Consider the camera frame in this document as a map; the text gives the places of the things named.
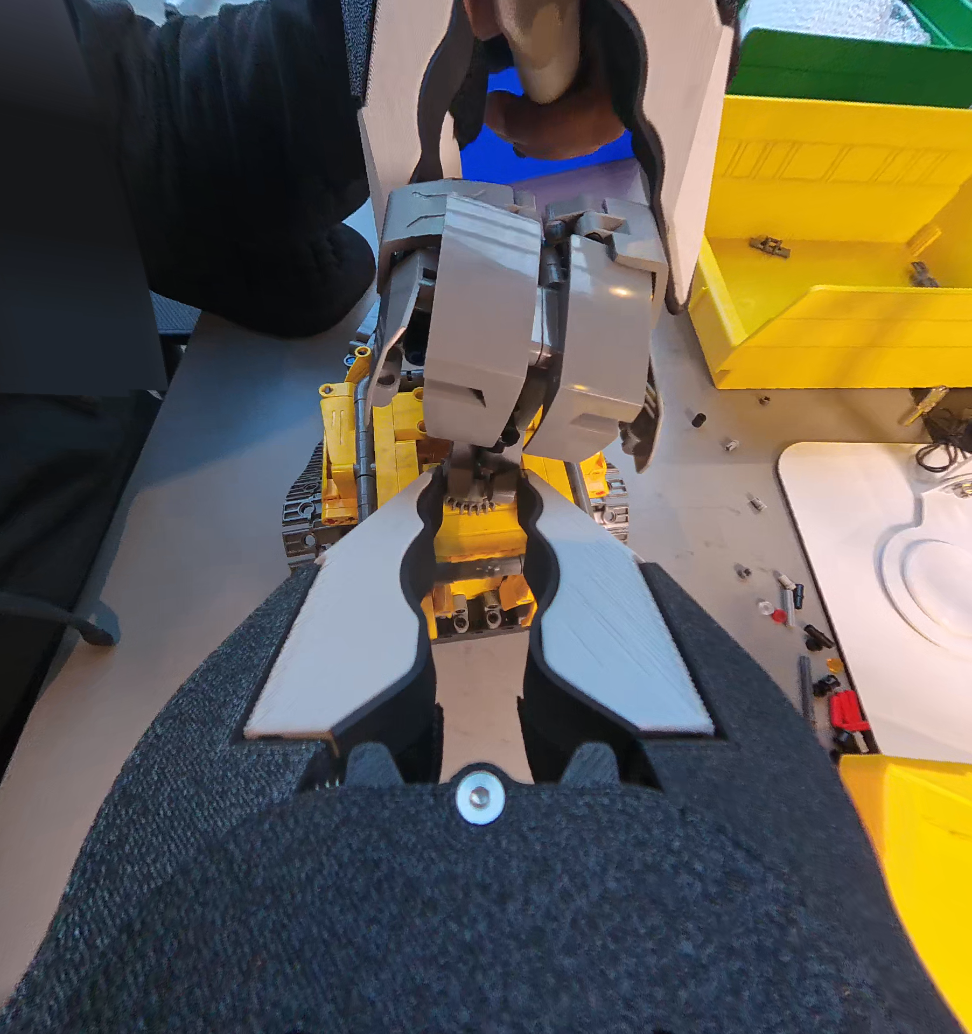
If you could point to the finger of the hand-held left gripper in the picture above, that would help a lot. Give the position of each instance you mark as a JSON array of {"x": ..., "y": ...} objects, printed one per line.
[
  {"x": 688, "y": 113},
  {"x": 397, "y": 97}
]

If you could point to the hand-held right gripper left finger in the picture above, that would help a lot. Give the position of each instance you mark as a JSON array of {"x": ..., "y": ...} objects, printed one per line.
[{"x": 349, "y": 647}]

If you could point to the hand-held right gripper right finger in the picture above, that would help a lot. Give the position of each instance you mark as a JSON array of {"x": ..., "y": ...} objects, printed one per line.
[{"x": 615, "y": 647}]

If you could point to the yellow tracked toy robot body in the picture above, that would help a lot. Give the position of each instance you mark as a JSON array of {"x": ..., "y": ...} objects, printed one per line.
[{"x": 389, "y": 437}]

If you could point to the grey toy robot head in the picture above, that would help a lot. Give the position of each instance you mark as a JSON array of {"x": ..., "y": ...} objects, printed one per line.
[{"x": 486, "y": 307}]

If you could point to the blue plastic bin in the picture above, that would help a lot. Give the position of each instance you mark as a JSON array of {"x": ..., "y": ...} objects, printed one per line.
[{"x": 518, "y": 170}]

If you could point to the small dark building piece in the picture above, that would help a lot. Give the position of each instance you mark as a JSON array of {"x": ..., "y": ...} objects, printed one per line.
[
  {"x": 769, "y": 247},
  {"x": 922, "y": 277}
]

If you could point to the green plastic bin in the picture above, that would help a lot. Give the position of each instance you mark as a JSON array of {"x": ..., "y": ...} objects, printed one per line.
[{"x": 841, "y": 73}]

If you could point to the clear bubble wrap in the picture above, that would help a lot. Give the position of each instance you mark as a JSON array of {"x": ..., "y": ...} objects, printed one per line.
[{"x": 841, "y": 16}]

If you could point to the scattered small building pieces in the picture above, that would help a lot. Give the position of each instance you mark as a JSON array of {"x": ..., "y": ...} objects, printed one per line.
[{"x": 846, "y": 708}]

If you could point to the yellow plastic bin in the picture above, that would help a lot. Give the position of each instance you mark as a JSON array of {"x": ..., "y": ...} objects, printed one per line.
[
  {"x": 841, "y": 323},
  {"x": 938, "y": 889}
]

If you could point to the white book stand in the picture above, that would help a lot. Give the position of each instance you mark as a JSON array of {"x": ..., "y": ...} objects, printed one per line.
[{"x": 874, "y": 533}]

